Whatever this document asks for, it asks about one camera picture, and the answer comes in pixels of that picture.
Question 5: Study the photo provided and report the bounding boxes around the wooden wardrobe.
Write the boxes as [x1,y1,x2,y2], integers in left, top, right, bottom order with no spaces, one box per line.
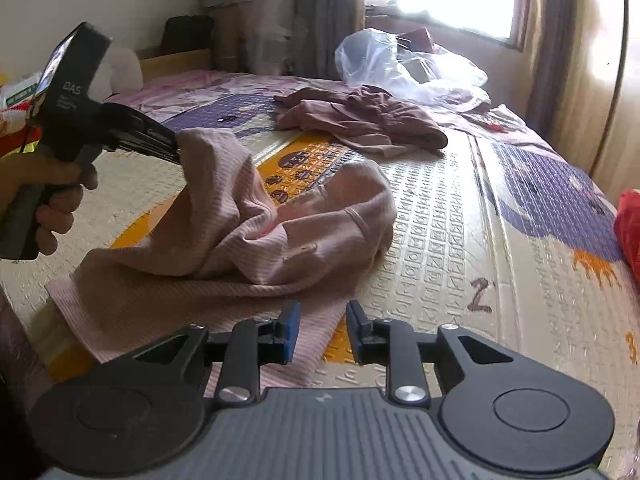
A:
[565,0,640,191]

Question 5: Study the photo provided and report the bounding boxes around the wooden headboard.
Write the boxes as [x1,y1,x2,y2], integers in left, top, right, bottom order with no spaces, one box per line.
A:
[137,47,213,83]

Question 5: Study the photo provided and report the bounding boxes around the red box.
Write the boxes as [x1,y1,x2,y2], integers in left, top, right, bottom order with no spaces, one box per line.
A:
[397,27,436,53]

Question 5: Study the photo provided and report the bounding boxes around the clear plastic bag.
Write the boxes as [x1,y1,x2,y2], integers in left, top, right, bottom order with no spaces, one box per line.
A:
[395,42,491,111]

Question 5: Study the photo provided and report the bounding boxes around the window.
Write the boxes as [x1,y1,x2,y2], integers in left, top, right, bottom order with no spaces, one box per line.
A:
[357,0,533,51]

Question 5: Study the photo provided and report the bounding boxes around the white plastic bag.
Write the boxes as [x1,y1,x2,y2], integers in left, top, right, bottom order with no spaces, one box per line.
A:
[335,29,416,91]

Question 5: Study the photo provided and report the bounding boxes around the beige striped garment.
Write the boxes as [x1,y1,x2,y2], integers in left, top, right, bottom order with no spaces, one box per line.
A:
[345,135,401,158]

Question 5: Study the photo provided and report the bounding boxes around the black bag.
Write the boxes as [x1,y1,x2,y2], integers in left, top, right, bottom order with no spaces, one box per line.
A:
[160,15,216,56]

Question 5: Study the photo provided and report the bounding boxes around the mauve elastic-waist pants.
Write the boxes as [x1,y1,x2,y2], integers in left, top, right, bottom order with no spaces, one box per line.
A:
[345,87,448,153]

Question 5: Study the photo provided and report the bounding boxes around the pink striped top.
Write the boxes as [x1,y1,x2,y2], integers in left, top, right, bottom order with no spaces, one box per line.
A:
[45,127,398,393]

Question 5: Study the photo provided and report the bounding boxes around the white pillow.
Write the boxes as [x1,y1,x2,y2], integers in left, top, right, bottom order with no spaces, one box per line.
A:
[92,42,143,98]

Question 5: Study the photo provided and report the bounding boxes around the pink floral bed sheet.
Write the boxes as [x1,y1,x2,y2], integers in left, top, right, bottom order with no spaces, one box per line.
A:
[107,69,301,121]

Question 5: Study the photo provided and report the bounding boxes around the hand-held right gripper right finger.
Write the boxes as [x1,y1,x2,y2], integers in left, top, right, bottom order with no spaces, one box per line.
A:
[346,300,516,406]

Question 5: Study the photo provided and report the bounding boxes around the white packet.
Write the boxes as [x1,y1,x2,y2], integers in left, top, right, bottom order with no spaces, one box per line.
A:
[0,72,46,111]

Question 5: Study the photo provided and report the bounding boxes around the person's left hand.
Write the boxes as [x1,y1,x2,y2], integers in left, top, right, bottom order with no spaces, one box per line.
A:
[0,152,99,257]

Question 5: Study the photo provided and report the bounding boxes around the grey curtain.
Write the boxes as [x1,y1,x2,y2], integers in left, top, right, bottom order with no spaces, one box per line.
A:
[527,0,581,136]
[292,0,366,78]

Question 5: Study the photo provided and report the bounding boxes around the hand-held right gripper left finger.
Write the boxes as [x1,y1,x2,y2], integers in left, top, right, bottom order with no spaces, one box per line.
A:
[132,300,302,406]

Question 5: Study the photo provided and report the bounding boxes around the mauve top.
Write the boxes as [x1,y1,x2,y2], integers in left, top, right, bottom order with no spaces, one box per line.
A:
[274,86,381,141]

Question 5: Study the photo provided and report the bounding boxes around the red cloth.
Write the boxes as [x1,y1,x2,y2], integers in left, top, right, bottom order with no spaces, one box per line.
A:
[614,190,640,281]

